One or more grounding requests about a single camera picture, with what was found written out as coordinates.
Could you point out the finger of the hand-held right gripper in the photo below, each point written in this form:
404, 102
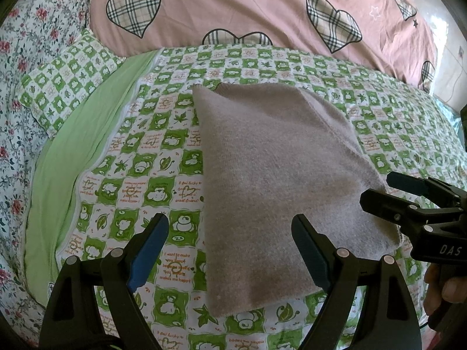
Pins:
386, 204
406, 184

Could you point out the grey towel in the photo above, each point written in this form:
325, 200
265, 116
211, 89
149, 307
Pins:
277, 175

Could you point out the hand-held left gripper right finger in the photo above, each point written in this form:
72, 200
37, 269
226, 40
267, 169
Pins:
310, 251

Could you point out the floral bedsheet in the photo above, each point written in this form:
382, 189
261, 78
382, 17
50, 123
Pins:
25, 62

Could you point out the pink heart-print quilt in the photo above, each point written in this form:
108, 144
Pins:
248, 7

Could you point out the green checkered blanket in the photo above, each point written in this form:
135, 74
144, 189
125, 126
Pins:
146, 160

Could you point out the person's right hand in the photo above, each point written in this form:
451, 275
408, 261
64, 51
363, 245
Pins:
454, 290

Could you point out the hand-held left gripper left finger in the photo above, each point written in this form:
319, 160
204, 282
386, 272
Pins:
147, 251

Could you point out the green checkered pillow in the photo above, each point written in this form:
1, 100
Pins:
69, 76

